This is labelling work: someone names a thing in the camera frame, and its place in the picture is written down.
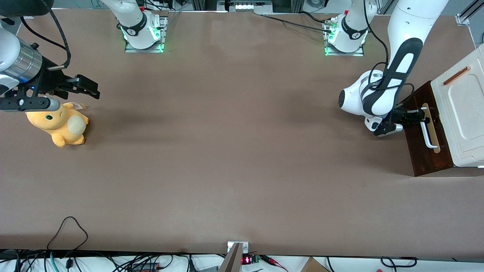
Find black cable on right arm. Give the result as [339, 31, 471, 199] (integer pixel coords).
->
[21, 0, 72, 71]

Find brown handle on cabinet top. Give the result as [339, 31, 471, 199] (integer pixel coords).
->
[443, 66, 472, 86]

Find white drawer cabinet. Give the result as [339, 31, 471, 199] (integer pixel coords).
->
[430, 43, 484, 169]

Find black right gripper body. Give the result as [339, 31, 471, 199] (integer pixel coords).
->
[0, 69, 79, 101]

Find black looped cable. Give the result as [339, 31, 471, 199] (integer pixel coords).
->
[47, 216, 89, 253]

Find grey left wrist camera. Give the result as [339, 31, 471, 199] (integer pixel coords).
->
[374, 122, 404, 137]

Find metal base plate right arm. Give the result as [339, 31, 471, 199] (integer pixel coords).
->
[124, 15, 168, 53]

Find beige handle backing strip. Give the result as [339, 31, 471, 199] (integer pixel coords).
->
[421, 103, 441, 154]

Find white power strip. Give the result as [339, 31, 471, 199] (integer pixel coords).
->
[228, 0, 273, 12]

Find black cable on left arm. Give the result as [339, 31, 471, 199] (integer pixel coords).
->
[361, 0, 416, 114]

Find red clip leads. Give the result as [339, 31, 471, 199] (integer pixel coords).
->
[260, 255, 289, 272]

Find aluminium frame profile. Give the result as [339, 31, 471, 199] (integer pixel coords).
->
[455, 0, 484, 26]

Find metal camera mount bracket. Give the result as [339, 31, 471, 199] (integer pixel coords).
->
[227, 241, 250, 254]

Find orange plush toy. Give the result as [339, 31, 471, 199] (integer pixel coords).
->
[25, 102, 90, 148]

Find black orange device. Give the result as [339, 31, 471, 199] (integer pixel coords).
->
[130, 263, 161, 272]

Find black cable on table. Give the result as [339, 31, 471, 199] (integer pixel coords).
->
[260, 11, 335, 34]

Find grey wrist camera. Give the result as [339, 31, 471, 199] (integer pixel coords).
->
[374, 122, 404, 137]
[0, 96, 61, 113]

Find brown cardboard piece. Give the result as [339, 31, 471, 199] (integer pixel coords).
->
[300, 257, 330, 272]

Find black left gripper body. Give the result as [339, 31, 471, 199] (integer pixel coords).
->
[383, 108, 413, 131]

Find grey camera pole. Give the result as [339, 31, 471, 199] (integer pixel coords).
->
[217, 243, 243, 272]

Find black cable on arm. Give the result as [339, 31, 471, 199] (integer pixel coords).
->
[361, 0, 416, 114]
[21, 0, 72, 71]

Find metal base plate left arm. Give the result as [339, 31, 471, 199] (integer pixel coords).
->
[324, 17, 366, 57]

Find white drawer handle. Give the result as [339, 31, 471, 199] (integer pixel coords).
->
[419, 107, 436, 149]

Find black coiled cable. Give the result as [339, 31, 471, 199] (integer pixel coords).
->
[380, 257, 419, 269]

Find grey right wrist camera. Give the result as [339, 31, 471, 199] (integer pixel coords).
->
[0, 96, 61, 113]

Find dark brown wooden drawer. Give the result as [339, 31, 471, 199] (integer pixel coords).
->
[395, 80, 455, 177]

